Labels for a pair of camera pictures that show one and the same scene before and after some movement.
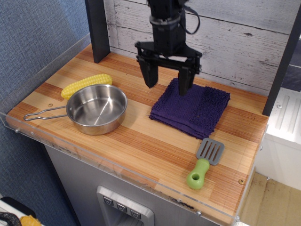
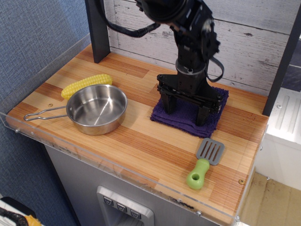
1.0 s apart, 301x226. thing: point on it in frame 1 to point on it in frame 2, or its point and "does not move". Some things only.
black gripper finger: (186, 78) to (202, 115)
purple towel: (199, 111) does not move
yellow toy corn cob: (102, 79) does not move
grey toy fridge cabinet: (98, 197) does not move
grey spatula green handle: (209, 152) does not move
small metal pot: (98, 109) does not move
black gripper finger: (149, 69) to (169, 103)
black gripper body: (169, 47) to (192, 87)
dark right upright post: (278, 79) does not move
